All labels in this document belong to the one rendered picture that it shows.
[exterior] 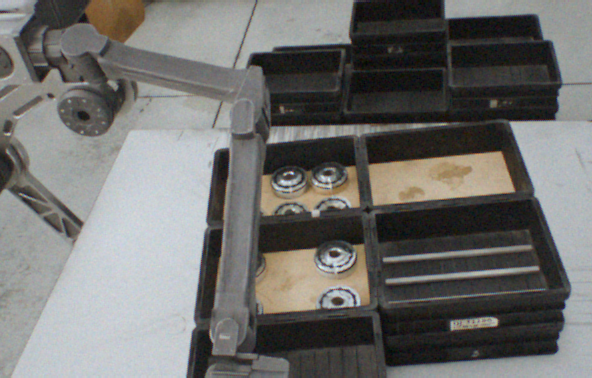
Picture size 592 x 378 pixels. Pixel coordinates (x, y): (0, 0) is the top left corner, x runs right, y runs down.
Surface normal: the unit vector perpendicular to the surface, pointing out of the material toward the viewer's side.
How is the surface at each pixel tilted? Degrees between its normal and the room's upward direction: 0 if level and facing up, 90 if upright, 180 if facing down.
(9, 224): 0
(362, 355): 0
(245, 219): 22
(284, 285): 0
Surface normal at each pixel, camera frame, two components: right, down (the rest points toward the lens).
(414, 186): -0.13, -0.74
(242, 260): -0.11, -0.44
